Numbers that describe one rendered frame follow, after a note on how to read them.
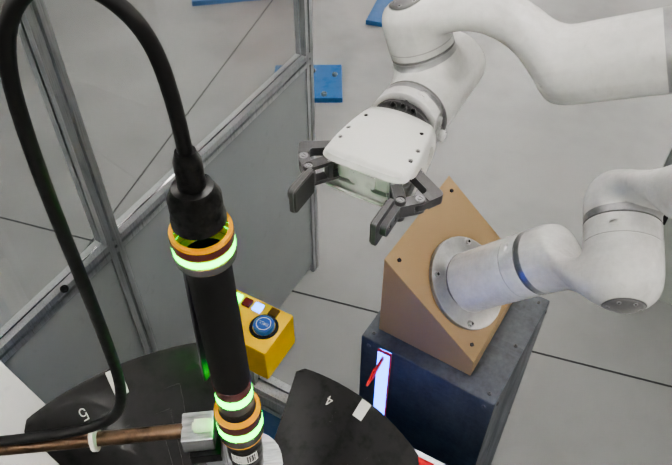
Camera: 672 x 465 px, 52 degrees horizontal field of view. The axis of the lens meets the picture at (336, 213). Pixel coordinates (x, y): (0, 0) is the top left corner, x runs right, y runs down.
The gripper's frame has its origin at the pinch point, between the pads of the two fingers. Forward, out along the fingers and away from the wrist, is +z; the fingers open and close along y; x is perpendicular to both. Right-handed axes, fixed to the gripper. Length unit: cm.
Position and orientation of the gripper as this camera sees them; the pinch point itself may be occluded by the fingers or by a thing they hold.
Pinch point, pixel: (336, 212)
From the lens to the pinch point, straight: 69.7
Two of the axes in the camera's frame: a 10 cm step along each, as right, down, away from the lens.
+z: -4.8, 6.3, -6.1
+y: -8.7, -3.5, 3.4
